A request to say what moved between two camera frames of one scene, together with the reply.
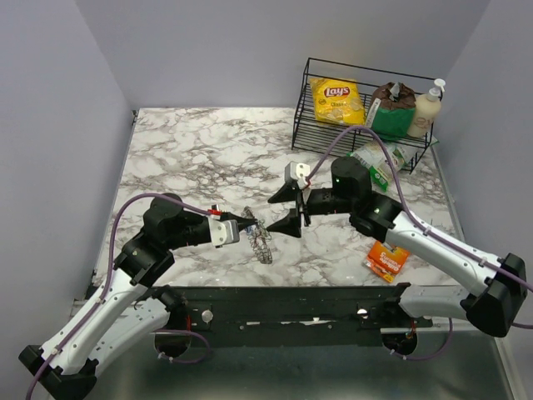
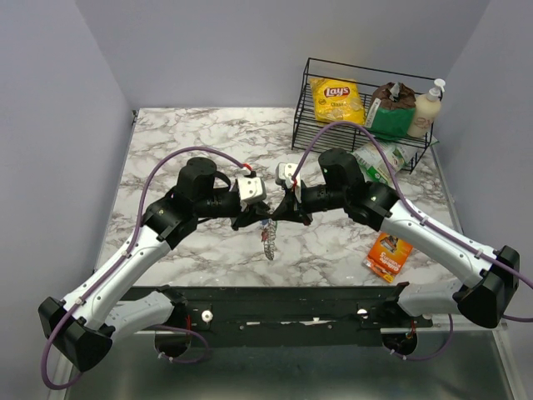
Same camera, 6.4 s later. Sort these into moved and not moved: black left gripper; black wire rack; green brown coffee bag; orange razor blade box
Moved: black left gripper
Not moved: orange razor blade box; black wire rack; green brown coffee bag
